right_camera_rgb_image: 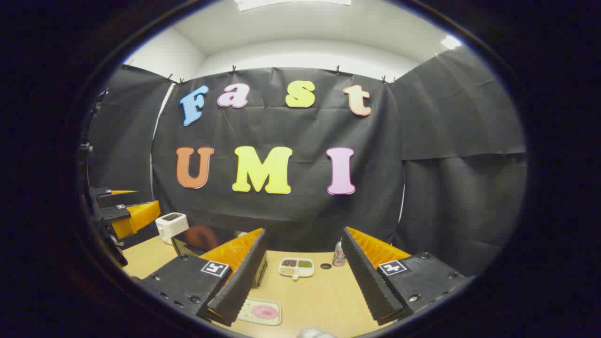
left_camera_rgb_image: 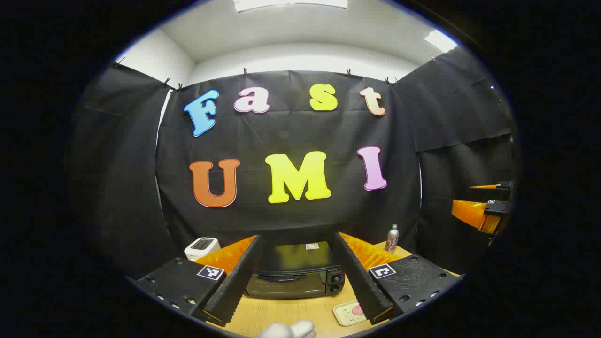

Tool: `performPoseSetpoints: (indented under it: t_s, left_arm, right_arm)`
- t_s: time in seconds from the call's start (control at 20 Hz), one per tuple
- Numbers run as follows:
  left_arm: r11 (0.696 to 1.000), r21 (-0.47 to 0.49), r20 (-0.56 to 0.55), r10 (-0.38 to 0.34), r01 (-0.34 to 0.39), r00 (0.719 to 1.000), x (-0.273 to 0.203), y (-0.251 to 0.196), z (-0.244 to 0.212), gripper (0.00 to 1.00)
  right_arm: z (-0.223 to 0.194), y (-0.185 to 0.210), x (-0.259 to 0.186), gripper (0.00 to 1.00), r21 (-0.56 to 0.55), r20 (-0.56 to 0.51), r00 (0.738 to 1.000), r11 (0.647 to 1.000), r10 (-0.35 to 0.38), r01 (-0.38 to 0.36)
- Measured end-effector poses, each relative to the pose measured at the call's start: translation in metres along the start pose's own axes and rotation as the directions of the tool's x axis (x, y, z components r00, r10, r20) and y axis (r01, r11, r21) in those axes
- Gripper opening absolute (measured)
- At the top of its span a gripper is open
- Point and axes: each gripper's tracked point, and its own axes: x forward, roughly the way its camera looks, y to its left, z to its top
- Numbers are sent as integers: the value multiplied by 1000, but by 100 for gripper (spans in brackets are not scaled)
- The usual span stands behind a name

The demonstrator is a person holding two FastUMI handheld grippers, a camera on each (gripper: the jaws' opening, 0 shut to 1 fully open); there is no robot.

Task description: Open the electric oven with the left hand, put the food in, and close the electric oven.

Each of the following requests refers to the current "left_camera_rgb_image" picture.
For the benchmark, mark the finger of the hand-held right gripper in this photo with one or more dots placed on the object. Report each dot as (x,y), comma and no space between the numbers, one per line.
(503,185)
(469,213)

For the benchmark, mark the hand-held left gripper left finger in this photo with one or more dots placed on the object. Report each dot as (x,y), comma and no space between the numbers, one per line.
(237,286)

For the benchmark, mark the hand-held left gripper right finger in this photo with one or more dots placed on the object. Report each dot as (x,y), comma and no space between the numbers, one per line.
(364,286)

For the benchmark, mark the pink ham slice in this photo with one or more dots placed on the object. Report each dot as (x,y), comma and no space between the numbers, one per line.
(358,311)

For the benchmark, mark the cream square plate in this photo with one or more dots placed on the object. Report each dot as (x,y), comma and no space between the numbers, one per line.
(342,315)

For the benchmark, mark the black electric oven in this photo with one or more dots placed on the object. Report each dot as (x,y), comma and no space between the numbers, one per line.
(291,281)

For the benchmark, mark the white toaster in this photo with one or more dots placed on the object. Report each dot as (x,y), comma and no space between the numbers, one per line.
(202,249)

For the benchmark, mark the silver pink drink bottle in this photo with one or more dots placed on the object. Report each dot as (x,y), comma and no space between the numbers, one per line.
(392,240)

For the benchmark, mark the ceiling light panel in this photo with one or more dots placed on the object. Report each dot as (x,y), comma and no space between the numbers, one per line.
(291,3)
(441,41)

